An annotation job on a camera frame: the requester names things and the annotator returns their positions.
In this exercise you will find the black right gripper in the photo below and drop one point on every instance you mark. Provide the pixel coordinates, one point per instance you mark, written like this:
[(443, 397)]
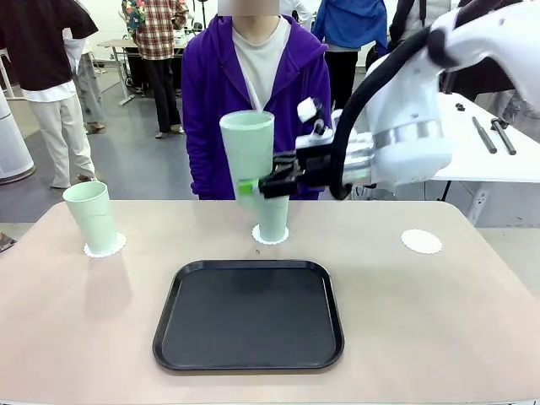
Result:
[(316, 164)]

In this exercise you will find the pale green plastic cup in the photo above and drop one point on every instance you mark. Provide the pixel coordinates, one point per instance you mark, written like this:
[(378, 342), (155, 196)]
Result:
[(90, 219), (246, 147), (274, 223)]

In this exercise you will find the white scalloped paper coaster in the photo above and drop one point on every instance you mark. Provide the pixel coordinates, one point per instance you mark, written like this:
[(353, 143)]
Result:
[(270, 243), (121, 244), (422, 241)]

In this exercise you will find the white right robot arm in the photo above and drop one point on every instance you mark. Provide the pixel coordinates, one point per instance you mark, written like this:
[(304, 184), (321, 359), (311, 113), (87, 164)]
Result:
[(405, 105)]

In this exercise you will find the person's right forearm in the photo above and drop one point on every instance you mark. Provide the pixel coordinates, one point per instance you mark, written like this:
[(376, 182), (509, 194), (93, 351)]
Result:
[(192, 160)]

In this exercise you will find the person in purple hoodie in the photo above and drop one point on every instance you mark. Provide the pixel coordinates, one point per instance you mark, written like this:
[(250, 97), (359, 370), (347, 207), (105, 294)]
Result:
[(211, 84)]

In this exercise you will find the black hanging bag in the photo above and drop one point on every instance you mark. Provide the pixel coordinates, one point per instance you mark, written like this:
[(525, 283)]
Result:
[(373, 57)]

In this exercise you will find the black plastic tray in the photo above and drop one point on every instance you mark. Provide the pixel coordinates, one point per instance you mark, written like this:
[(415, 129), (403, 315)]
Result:
[(253, 320)]

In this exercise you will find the person in white shirt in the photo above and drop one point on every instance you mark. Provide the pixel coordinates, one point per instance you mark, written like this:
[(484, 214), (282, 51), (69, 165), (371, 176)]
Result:
[(297, 10)]

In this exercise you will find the person in blue jacket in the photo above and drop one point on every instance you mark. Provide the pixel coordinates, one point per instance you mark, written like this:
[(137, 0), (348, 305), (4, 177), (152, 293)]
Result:
[(350, 21)]

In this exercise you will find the person in plaid shirt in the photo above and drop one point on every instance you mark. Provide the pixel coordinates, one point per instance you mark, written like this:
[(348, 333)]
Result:
[(158, 34)]

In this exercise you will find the black metal rod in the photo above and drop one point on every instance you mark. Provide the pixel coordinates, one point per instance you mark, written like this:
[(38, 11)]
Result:
[(506, 141), (484, 135)]

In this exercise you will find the person in grey trousers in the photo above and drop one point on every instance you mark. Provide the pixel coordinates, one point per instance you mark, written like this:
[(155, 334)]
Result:
[(90, 93)]

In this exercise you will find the background grey desk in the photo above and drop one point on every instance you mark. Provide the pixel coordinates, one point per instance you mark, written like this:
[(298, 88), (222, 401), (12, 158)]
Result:
[(114, 43)]

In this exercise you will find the person in black coat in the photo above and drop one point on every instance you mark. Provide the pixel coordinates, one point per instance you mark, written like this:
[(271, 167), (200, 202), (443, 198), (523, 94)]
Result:
[(485, 80)]

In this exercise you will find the white cylindrical appliance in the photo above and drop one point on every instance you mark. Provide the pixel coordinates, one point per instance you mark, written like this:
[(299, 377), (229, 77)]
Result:
[(12, 147)]

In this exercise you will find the person in black top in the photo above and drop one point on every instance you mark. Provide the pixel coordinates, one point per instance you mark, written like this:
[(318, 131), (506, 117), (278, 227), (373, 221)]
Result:
[(34, 42)]

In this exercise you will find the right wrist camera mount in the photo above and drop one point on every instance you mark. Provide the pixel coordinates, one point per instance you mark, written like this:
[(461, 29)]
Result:
[(310, 109)]

